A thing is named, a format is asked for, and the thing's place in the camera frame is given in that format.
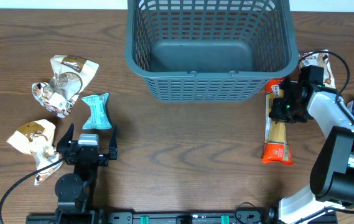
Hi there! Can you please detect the orange spaghetti packet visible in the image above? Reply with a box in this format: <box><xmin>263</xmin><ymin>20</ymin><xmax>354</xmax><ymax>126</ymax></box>
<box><xmin>262</xmin><ymin>78</ymin><xmax>294</xmax><ymax>166</ymax></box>

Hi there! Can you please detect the beige cookie pouch with window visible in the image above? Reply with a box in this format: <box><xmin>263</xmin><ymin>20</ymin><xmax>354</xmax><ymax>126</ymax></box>
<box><xmin>32</xmin><ymin>55</ymin><xmax>100</xmax><ymax>118</ymax></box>

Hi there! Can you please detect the mint green snack packet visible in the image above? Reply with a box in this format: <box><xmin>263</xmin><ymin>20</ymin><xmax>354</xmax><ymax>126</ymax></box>
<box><xmin>82</xmin><ymin>93</ymin><xmax>112</xmax><ymax>130</ymax></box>

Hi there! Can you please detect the grey plastic lattice basket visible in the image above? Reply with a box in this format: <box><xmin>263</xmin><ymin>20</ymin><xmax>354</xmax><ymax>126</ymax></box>
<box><xmin>125</xmin><ymin>0</ymin><xmax>299</xmax><ymax>103</ymax></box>

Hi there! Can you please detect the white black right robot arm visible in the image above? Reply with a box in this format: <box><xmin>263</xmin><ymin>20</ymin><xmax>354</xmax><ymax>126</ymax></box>
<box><xmin>263</xmin><ymin>65</ymin><xmax>354</xmax><ymax>223</ymax></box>

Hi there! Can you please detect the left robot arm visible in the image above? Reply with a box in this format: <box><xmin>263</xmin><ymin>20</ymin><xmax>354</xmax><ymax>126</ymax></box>
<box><xmin>55</xmin><ymin>125</ymin><xmax>118</xmax><ymax>223</ymax></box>

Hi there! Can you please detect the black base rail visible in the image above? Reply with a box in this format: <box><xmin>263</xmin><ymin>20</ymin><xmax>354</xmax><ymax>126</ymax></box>
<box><xmin>26</xmin><ymin>210</ymin><xmax>338</xmax><ymax>224</ymax></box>

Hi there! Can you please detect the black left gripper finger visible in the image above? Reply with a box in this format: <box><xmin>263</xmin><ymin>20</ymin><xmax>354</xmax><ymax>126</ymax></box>
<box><xmin>56</xmin><ymin>124</ymin><xmax>74</xmax><ymax>152</ymax></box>
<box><xmin>108</xmin><ymin>126</ymin><xmax>118</xmax><ymax>160</ymax></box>

